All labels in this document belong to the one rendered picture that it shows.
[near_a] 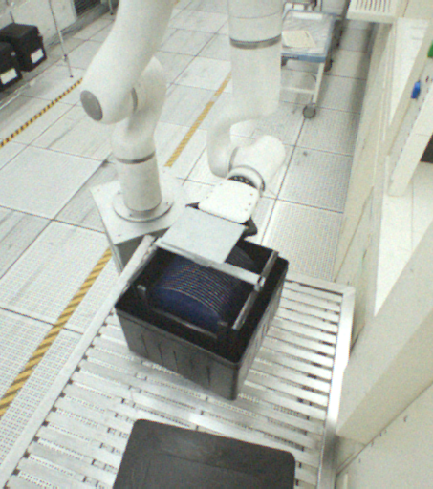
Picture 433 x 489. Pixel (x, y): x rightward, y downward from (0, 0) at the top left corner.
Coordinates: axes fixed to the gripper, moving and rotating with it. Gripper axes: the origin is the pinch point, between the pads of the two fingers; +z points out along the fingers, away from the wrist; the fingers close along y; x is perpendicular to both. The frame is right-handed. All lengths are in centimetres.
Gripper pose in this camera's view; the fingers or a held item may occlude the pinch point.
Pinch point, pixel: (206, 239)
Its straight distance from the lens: 71.0
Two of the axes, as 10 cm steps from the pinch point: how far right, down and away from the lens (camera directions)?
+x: 0.0, -6.6, -7.5
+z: -4.5, 6.7, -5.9
